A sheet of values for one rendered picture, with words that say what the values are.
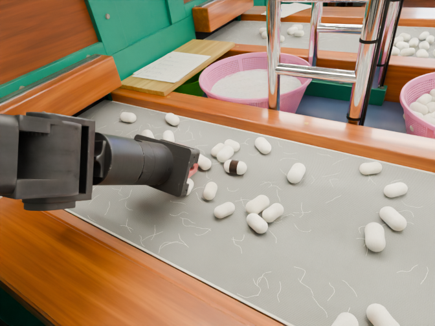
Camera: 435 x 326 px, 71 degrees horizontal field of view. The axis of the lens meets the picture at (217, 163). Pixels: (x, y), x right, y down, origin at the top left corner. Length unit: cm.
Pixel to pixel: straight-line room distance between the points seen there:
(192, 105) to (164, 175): 29
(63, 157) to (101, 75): 44
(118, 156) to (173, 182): 10
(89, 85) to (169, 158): 34
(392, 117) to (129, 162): 60
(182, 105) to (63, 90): 23
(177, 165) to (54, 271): 19
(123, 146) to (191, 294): 17
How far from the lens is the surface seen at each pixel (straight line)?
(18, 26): 71
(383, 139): 55
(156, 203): 48
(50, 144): 30
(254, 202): 42
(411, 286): 41
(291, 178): 47
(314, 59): 82
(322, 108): 80
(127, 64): 85
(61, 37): 75
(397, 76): 83
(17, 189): 28
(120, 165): 34
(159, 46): 93
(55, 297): 41
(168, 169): 40
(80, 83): 69
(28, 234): 50
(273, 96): 60
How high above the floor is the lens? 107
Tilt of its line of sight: 39 degrees down
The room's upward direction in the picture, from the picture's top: 9 degrees counter-clockwise
